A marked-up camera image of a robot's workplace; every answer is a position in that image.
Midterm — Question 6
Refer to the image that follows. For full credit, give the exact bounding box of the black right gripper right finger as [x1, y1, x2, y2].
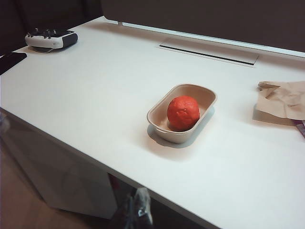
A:
[133, 187, 153, 229]

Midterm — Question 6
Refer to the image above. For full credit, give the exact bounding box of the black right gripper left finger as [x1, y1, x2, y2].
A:
[119, 192, 137, 229]

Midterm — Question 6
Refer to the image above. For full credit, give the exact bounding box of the orange fruit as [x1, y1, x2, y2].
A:
[167, 95, 201, 132]

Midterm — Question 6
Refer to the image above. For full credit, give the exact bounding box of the beige paper lunchbox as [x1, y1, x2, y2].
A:
[146, 83, 217, 144]

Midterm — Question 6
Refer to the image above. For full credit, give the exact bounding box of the white table leg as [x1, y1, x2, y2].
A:
[0, 108, 118, 219]

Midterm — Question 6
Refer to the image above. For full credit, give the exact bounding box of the crumpled brown paper bag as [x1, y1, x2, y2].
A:
[252, 80, 305, 121]

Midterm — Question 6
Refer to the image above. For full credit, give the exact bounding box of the purple snack packet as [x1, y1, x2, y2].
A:
[293, 119, 305, 139]

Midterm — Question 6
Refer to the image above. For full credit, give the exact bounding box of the white grey remote controller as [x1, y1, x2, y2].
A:
[24, 27, 79, 54]

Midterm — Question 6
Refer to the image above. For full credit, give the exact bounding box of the black flat phone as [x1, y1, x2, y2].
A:
[0, 52, 28, 76]

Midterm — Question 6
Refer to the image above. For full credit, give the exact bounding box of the grey desk divider panel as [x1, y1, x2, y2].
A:
[100, 0, 305, 52]

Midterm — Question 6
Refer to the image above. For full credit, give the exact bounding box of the white desk cable flap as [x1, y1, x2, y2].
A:
[156, 36, 260, 68]

